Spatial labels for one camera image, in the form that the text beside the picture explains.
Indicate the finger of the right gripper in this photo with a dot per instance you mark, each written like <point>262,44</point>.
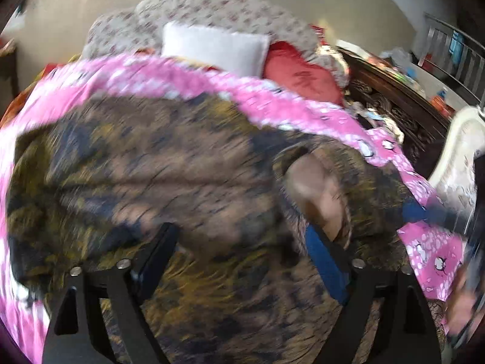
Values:
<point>437,215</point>

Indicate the white pillow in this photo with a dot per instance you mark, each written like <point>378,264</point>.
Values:
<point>242,54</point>

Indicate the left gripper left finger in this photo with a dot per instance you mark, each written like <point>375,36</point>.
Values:
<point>77,332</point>

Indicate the black yellow patterned garment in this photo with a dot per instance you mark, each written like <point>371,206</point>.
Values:
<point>98,184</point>

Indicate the floral grey bedding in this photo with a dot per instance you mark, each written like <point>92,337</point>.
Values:
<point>140,27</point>

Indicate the dark carved wooden headboard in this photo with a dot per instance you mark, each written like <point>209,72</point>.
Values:
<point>425,129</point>

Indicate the person's right hand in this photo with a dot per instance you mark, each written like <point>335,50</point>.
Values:
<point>459,305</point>

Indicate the red cushion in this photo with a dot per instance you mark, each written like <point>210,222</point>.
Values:
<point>285,66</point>

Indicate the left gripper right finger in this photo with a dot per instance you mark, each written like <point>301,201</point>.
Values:
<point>405,333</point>

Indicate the pink penguin blanket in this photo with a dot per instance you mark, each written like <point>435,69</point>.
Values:
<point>434,254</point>

